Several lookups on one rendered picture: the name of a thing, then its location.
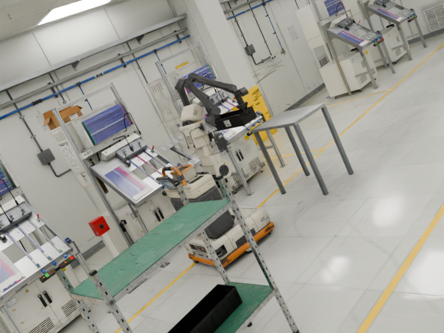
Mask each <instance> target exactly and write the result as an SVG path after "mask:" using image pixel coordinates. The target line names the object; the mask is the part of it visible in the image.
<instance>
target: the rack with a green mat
mask: <svg viewBox="0 0 444 333"><path fill-rule="evenodd" d="M216 179H217V181H218V183H219V185H220V187H221V189H222V191H223V193H224V195H225V197H226V200H213V201H206V202H194V203H190V202H189V200H188V198H187V196H186V194H185V192H184V191H183V189H182V187H181V185H180V183H179V182H177V183H175V184H174V187H175V188H176V191H177V192H178V195H179V196H180V199H181V200H182V202H183V204H184V206H183V207H181V208H180V209H179V210H178V211H176V212H175V213H173V214H172V215H171V216H170V217H168V218H167V219H165V220H164V221H163V222H162V223H160V224H159V225H157V226H156V227H155V228H154V229H152V230H151V231H149V232H148V233H147V234H146V235H144V236H143V237H141V238H140V239H139V240H138V241H136V242H135V243H133V244H132V245H131V246H130V247H129V248H127V249H126V250H124V251H123V252H122V253H121V254H119V255H118V256H117V257H115V258H114V259H113V260H111V261H110V262H109V263H107V264H106V265H105V266H103V267H102V268H101V269H99V270H98V271H97V270H92V271H91V272H89V275H90V277H89V278H87V279H86V280H85V281H84V282H82V283H81V284H79V285H78V286H77V287H76V288H73V286H72V284H71V283H70V281H69V280H68V278H67V276H66V275H65V273H64V271H63V270H62V268H61V266H56V267H55V268H54V271H55V273H56V274H57V276H58V278H59V279H60V281H61V282H62V284H63V286H64V288H65V289H66V291H67V292H68V294H69V296H70V298H71V299H72V300H73V302H74V304H75V305H76V307H77V308H78V310H79V312H80V313H81V315H82V317H83V318H84V320H85V322H86V323H87V325H88V326H89V328H90V330H91V331H92V333H101V332H100V330H99V329H98V327H97V325H96V324H95V322H94V320H93V319H92V317H91V316H90V314H89V312H88V310H87V309H86V307H85V306H84V304H83V302H82V301H81V300H83V301H88V302H92V303H96V304H99V305H105V306H108V308H109V309H110V311H111V313H112V314H113V316H114V318H115V319H116V321H117V323H118V324H119V326H120V328H121V329H122V331H123V333H133V331H132V330H131V328H130V326H129V324H128V323H127V321H126V319H125V318H124V316H123V314H122V313H121V311H120V309H119V308H118V306H117V304H116V302H117V301H119V300H120V299H121V298H122V297H123V296H124V295H125V294H127V293H128V292H129V291H131V290H132V289H133V288H134V287H135V286H136V285H137V284H139V283H140V282H141V281H143V280H144V279H145V278H146V277H147V276H148V275H150V274H151V273H152V272H154V271H155V270H156V269H157V268H158V267H159V266H160V265H162V264H163V263H164V262H166V261H167V260H168V259H169V258H170V257H171V256H172V255H174V254H175V253H176V252H178V251H179V250H180V249H181V248H182V247H183V246H185V245H186V244H187V243H188V242H190V241H191V240H192V239H193V238H194V237H195V236H197V235H198V234H200V236H201V238H202V240H203V243H204V244H205V247H206V248H207V250H208V252H209V254H210V256H211V258H212V260H213V262H214V264H215V265H216V267H217V269H218V271H219V273H220V275H221V277H222V279H223V281H224V283H225V285H233V286H236V288H237V291H238V293H239V295H240V297H241V299H242V303H241V305H240V306H239V307H238V308H237V309H236V310H235V311H234V312H233V313H232V314H231V315H230V316H229V318H228V319H227V320H226V321H225V322H224V323H223V324H222V325H221V326H220V327H219V328H218V329H217V330H216V331H215V332H214V333H241V332H242V331H243V330H244V329H245V328H246V327H250V326H252V322H251V321H252V320H253V318H254V317H255V316H256V315H257V314H258V313H259V312H260V311H261V310H262V309H263V308H264V306H265V305H266V304H267V303H268V302H269V301H270V299H271V298H272V297H273V296H275V298H276V300H277V302H278V304H279V306H280V308H281V310H282V312H283V314H284V316H285V318H286V320H287V322H288V324H289V327H290V329H291V331H292V332H293V333H300V332H299V330H298V327H297V325H296V323H295V321H294V320H293V317H292V316H291V313H290V312H289V309H288V308H287V305H286V304H285V301H284V300H283V297H282V295H281V293H280V291H279V289H278V287H277V285H276V283H275V281H274V279H273V277H272V275H271V273H270V271H269V269H268V267H267V264H266V262H265V260H264V258H263V256H262V254H261V252H260V250H259V248H258V246H257V244H256V242H255V240H254V238H253V236H252V234H251V232H250V229H249V228H248V225H247V224H246V221H245V220H244V217H243V216H242V213H241V211H240V209H239V207H238V205H237V203H236V201H235V199H234V197H233V195H232V193H231V191H230V189H229V187H228V185H227V183H226V181H225V179H224V177H223V175H219V176H218V177H217V178H216ZM229 208H231V209H232V211H233V213H234V215H235V217H236V219H237V221H238V223H239V225H240V227H241V229H242V231H243V233H244V235H245V237H246V239H247V241H248V243H249V245H250V247H251V249H252V251H253V253H254V255H255V257H256V259H257V261H258V264H259V266H260V268H261V270H262V272H263V274H264V276H265V278H266V280H267V282H268V284H269V285H258V284H251V283H239V282H232V281H230V279H229V277H228V275H227V274H226V272H225V270H224V268H223V266H222V264H221V262H220V260H219V258H218V256H217V255H216V253H215V251H214V249H213V247H212V245H211V243H210V241H209V239H208V237H207V235H206V233H205V231H204V229H205V228H206V227H207V226H209V225H210V224H211V223H212V222H214V221H215V220H216V219H217V218H218V217H220V216H221V215H222V214H223V213H225V212H226V211H227V210H228V209H229Z"/></svg>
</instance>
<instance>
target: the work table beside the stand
mask: <svg viewBox="0 0 444 333"><path fill-rule="evenodd" d="M320 109H321V110H322V113H323V115H324V117H325V120H326V122H327V124H328V127H329V129H330V132H331V134H332V137H333V138H334V141H335V143H336V146H337V148H338V150H339V153H340V155H341V158H342V160H343V162H344V165H345V167H346V170H347V172H348V174H349V175H352V174H353V173H354V172H353V170H352V167H351V165H350V162H349V160H348V157H347V155H346V152H345V151H344V148H343V146H342V143H341V141H340V138H339V136H338V134H337V131H336V128H335V127H334V124H333V122H332V119H331V117H330V115H329V113H328V110H327V107H326V105H325V103H322V104H316V105H312V106H307V107H304V108H298V109H294V110H288V111H285V112H280V113H279V114H277V115H275V116H274V117H273V118H270V119H269V120H268V121H266V122H264V123H263V124H261V125H259V126H258V127H257V128H254V129H253V130H252V131H253V134H254V136H255V138H256V140H257V142H258V144H259V146H260V148H261V150H262V153H263V155H264V157H265V159H266V162H267V164H268V166H269V168H270V170H271V172H272V174H273V176H274V179H275V181H276V183H277V185H278V188H279V190H280V192H281V194H285V193H286V191H285V188H284V187H283V184H282V183H281V180H280V178H279V176H278V173H277V171H276V169H275V167H274V164H273V162H272V160H271V158H270V156H269V154H268V152H267V150H266V147H265V145H264V143H263V141H262V138H261V137H260V134H259V133H258V132H259V131H266V130H273V129H277V128H285V130H286V133H287V135H288V137H289V140H290V142H291V144H292V146H293V148H294V151H295V153H296V155H297V158H298V160H299V162H300V164H301V166H302V169H303V171H304V173H305V176H309V175H310V172H309V170H308V168H307V166H306V164H305V161H304V159H303V157H302V154H301V152H300V150H299V148H298V146H297V143H296V141H295V138H294V136H293V134H292V132H291V130H290V128H289V127H290V126H293V127H294V129H295V132H296V134H297V136H298V138H299V141H300V142H301V145H302V147H303V150H304V152H305V154H306V156H307V158H308V161H309V163H310V166H311V168H312V170H313V172H314V175H315V177H316V179H317V182H318V184H319V186H320V189H321V190H322V193H323V195H324V196H326V195H327V194H329V193H328V190H327V188H326V186H325V183H324V181H323V179H322V177H321V175H320V172H319V170H318V167H317V165H316V163H315V160H314V158H313V156H312V154H311V151H310V149H309V146H308V145H307V142H306V140H305V137H304V135H303V132H302V131H301V128H300V126H299V123H300V122H302V121H303V120H304V119H306V118H308V117H309V116H311V115H312V114H314V113H315V112H317V111H318V110H320Z"/></svg>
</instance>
